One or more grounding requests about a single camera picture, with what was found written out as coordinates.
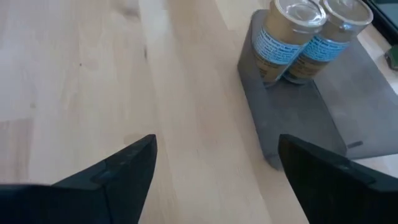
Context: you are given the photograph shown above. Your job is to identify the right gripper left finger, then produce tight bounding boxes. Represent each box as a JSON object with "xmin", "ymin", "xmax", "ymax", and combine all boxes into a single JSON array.
[{"xmin": 0, "ymin": 133, "xmax": 159, "ymax": 224}]

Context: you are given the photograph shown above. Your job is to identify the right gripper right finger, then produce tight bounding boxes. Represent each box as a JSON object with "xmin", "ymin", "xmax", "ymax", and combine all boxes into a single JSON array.
[{"xmin": 277, "ymin": 133, "xmax": 398, "ymax": 224}]

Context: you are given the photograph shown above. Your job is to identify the gold-lidded glass seasoning jar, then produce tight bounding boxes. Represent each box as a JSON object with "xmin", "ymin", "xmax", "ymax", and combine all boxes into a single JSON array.
[{"xmin": 284, "ymin": 0, "xmax": 374, "ymax": 85}]

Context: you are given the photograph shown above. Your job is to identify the beige cup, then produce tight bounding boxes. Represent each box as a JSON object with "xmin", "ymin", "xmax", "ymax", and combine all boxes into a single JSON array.
[{"xmin": 251, "ymin": 0, "xmax": 328, "ymax": 83}]

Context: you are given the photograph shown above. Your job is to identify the grey translucent plastic bin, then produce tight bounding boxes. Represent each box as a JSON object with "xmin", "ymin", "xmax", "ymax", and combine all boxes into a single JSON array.
[{"xmin": 237, "ymin": 9, "xmax": 398, "ymax": 171}]

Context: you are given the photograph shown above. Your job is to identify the green-lidded glass spice jar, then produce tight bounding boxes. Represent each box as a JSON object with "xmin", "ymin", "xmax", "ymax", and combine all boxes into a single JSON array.
[{"xmin": 384, "ymin": 45, "xmax": 398, "ymax": 71}]

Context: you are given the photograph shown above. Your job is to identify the black aluminium table frame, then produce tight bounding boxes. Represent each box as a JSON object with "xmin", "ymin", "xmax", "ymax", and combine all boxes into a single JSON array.
[{"xmin": 363, "ymin": 0, "xmax": 398, "ymax": 46}]

